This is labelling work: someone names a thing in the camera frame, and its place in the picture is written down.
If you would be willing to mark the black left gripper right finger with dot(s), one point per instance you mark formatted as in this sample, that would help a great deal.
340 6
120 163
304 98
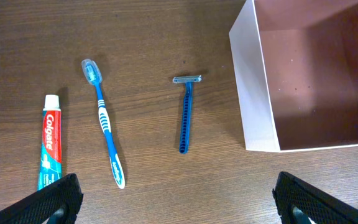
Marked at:
299 202

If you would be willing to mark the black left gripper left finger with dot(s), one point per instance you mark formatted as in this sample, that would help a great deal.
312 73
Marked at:
59 202

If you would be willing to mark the Colgate toothpaste tube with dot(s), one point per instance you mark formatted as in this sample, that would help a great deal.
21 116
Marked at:
51 149

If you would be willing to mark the blue disposable razor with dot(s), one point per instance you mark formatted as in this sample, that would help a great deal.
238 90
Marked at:
188 82

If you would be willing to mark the blue white toothbrush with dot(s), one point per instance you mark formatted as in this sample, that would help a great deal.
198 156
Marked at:
94 77

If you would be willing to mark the pink cardboard box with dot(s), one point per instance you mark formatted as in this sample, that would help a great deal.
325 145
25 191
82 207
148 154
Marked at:
296 69

